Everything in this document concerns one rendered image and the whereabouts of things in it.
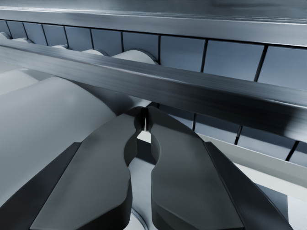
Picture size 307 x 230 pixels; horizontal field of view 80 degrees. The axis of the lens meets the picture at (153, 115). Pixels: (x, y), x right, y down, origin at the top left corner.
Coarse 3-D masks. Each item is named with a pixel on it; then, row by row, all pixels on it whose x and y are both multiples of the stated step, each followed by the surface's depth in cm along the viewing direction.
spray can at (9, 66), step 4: (64, 48) 20; (68, 48) 20; (0, 64) 15; (4, 64) 16; (8, 64) 16; (12, 64) 16; (0, 68) 15; (4, 68) 15; (8, 68) 16; (12, 68) 16; (16, 68) 16; (0, 72) 15; (4, 72) 15
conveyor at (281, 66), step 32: (32, 32) 23; (64, 32) 20; (96, 32) 18; (128, 32) 16; (160, 64) 16; (192, 64) 15; (224, 64) 13; (256, 64) 12; (288, 64) 12; (192, 128) 18; (224, 128) 16; (288, 160) 14
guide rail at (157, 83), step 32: (32, 64) 11; (64, 64) 9; (96, 64) 8; (128, 64) 8; (160, 96) 7; (192, 96) 7; (224, 96) 6; (256, 96) 6; (288, 96) 6; (256, 128) 6; (288, 128) 6
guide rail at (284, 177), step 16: (144, 128) 16; (224, 144) 14; (240, 160) 13; (256, 160) 13; (272, 160) 13; (256, 176) 12; (272, 176) 12; (288, 176) 12; (304, 176) 12; (288, 192) 12; (304, 192) 11
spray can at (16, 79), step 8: (8, 72) 13; (16, 72) 13; (24, 72) 13; (32, 72) 13; (40, 72) 13; (0, 80) 12; (8, 80) 12; (16, 80) 12; (24, 80) 12; (32, 80) 13; (40, 80) 13; (0, 88) 11; (8, 88) 12; (16, 88) 12
